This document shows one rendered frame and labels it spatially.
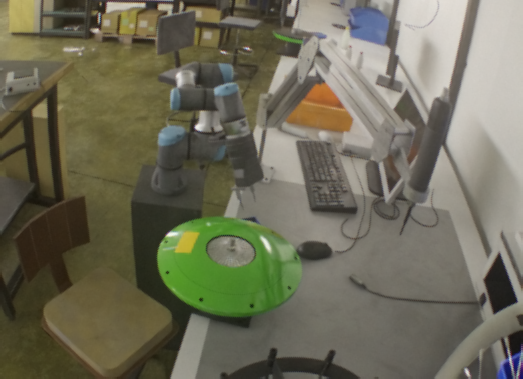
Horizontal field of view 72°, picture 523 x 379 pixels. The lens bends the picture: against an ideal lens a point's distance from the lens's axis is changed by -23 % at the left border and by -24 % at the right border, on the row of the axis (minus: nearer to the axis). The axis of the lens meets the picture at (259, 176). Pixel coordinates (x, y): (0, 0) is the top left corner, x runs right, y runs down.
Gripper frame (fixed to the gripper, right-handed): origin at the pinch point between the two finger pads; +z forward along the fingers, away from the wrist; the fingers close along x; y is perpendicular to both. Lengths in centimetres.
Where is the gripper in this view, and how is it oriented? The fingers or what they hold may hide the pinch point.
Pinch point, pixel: (249, 205)
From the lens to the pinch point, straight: 125.2
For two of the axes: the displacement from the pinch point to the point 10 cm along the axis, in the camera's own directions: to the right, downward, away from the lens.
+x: 5.9, -3.5, 7.3
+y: 7.7, -0.3, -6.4
